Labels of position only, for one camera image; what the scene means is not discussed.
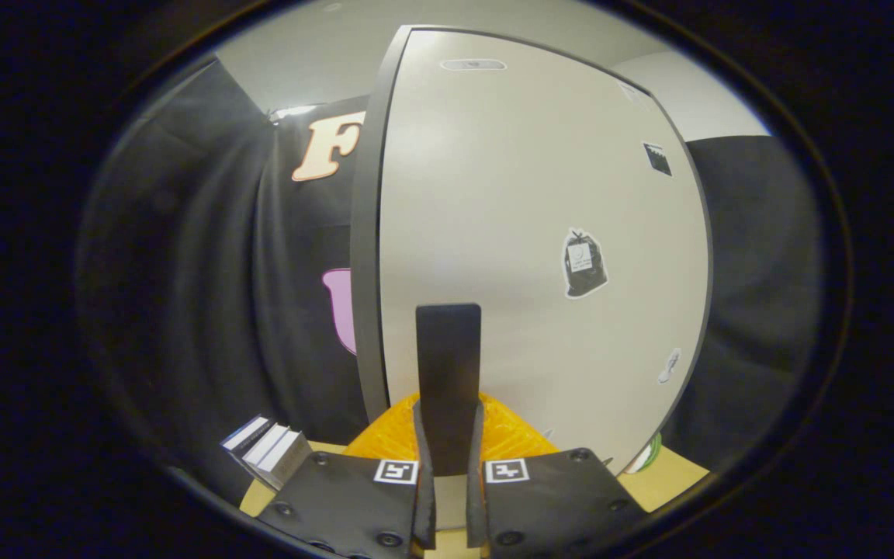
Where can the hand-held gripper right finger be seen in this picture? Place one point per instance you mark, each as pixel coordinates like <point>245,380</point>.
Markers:
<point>466,349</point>

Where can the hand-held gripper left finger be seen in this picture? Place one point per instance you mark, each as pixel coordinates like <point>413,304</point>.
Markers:
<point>431,349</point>

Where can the white shoe cabinet door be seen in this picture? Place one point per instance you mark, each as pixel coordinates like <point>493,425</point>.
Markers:
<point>509,194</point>

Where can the grey cover picture book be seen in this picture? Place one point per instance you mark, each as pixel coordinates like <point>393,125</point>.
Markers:
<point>285,462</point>

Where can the white spine book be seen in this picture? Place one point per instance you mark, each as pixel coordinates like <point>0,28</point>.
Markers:
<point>265,449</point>

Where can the dark blue cover book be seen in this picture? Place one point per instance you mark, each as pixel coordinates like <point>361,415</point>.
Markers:
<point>244,436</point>

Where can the green and white object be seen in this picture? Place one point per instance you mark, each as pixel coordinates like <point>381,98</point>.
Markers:
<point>646,456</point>

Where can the black backdrop cloth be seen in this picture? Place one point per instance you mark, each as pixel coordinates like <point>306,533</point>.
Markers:
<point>183,272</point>

